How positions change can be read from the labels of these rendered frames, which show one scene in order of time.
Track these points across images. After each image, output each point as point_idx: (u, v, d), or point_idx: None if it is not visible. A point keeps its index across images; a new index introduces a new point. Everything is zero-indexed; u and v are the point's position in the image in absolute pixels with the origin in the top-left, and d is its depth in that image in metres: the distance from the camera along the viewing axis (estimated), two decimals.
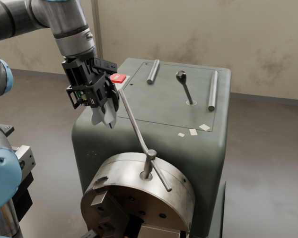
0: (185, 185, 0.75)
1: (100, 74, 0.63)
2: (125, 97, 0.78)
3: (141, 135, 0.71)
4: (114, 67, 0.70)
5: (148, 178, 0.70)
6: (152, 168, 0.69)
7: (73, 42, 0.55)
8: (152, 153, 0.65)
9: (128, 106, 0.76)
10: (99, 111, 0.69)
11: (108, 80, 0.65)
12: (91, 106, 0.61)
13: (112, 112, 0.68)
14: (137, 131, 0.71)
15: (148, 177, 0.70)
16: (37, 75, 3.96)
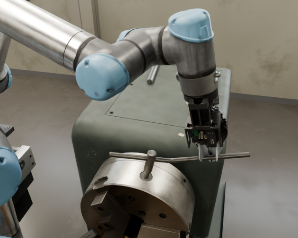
0: (185, 185, 0.75)
1: (214, 110, 0.60)
2: (237, 156, 0.66)
3: (181, 161, 0.66)
4: (218, 98, 0.67)
5: (142, 177, 0.70)
6: (146, 172, 0.68)
7: (204, 83, 0.52)
8: (150, 151, 0.65)
9: (221, 156, 0.66)
10: (203, 145, 0.66)
11: None
12: (209, 146, 0.58)
13: (218, 147, 0.65)
14: (186, 157, 0.67)
15: (143, 177, 0.70)
16: (37, 75, 3.96)
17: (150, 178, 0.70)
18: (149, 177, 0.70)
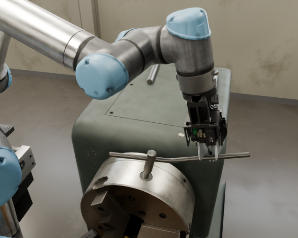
0: (185, 185, 0.75)
1: (214, 109, 0.60)
2: (237, 156, 0.66)
3: (181, 161, 0.66)
4: (217, 98, 0.67)
5: (142, 177, 0.70)
6: (146, 172, 0.68)
7: (202, 80, 0.52)
8: (150, 151, 0.65)
9: (221, 156, 0.66)
10: (203, 144, 0.66)
11: None
12: (208, 144, 0.58)
13: (218, 146, 0.65)
14: (185, 157, 0.67)
15: (143, 177, 0.70)
16: (37, 75, 3.96)
17: (150, 178, 0.70)
18: (149, 177, 0.70)
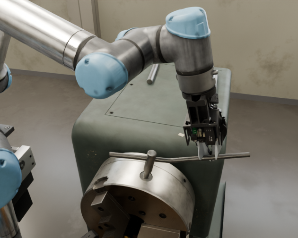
0: (185, 185, 0.75)
1: (213, 108, 0.60)
2: (237, 156, 0.66)
3: (181, 161, 0.66)
4: (217, 97, 0.67)
5: (142, 177, 0.70)
6: (146, 172, 0.68)
7: (202, 80, 0.52)
8: (150, 151, 0.65)
9: (221, 156, 0.66)
10: (202, 144, 0.66)
11: None
12: (208, 143, 0.58)
13: (218, 145, 0.65)
14: (185, 157, 0.67)
15: (143, 177, 0.70)
16: (37, 75, 3.96)
17: (150, 178, 0.70)
18: (149, 177, 0.70)
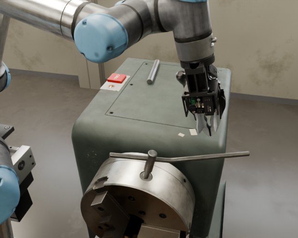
0: (185, 185, 0.75)
1: (212, 80, 0.60)
2: (237, 155, 0.66)
3: (181, 160, 0.67)
4: (216, 72, 0.67)
5: (142, 177, 0.70)
6: (147, 172, 0.68)
7: (200, 46, 0.52)
8: (150, 151, 0.65)
9: (221, 155, 0.66)
10: (201, 118, 0.66)
11: None
12: (206, 114, 0.58)
13: (217, 119, 0.65)
14: (186, 157, 0.67)
15: (144, 177, 0.70)
16: (37, 75, 3.96)
17: (150, 178, 0.70)
18: (149, 177, 0.70)
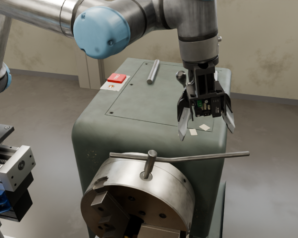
0: (185, 185, 0.75)
1: None
2: (237, 155, 0.66)
3: (181, 160, 0.67)
4: None
5: (142, 177, 0.70)
6: (147, 172, 0.68)
7: (210, 45, 0.50)
8: (150, 151, 0.65)
9: (221, 155, 0.66)
10: None
11: None
12: (214, 115, 0.56)
13: (229, 114, 0.62)
14: (186, 157, 0.67)
15: (144, 177, 0.70)
16: (37, 75, 3.96)
17: (150, 178, 0.70)
18: (149, 177, 0.70)
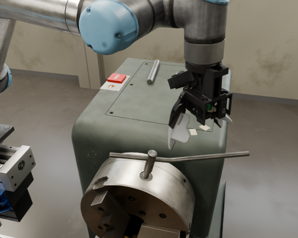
0: (185, 185, 0.75)
1: None
2: (237, 155, 0.66)
3: (181, 160, 0.67)
4: None
5: (142, 177, 0.70)
6: (147, 172, 0.68)
7: (223, 47, 0.50)
8: (150, 151, 0.65)
9: (221, 155, 0.66)
10: (179, 128, 0.60)
11: None
12: (221, 116, 0.56)
13: None
14: (186, 157, 0.67)
15: (144, 177, 0.70)
16: (37, 75, 3.96)
17: (150, 178, 0.70)
18: (149, 177, 0.70)
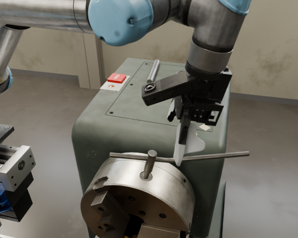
0: (185, 185, 0.75)
1: None
2: (237, 155, 0.66)
3: (181, 160, 0.67)
4: None
5: (142, 177, 0.70)
6: (147, 172, 0.68)
7: None
8: (150, 151, 0.65)
9: (221, 155, 0.66)
10: (184, 140, 0.56)
11: None
12: None
13: None
14: (186, 157, 0.67)
15: (144, 177, 0.70)
16: (37, 75, 3.96)
17: (150, 178, 0.70)
18: (149, 177, 0.70)
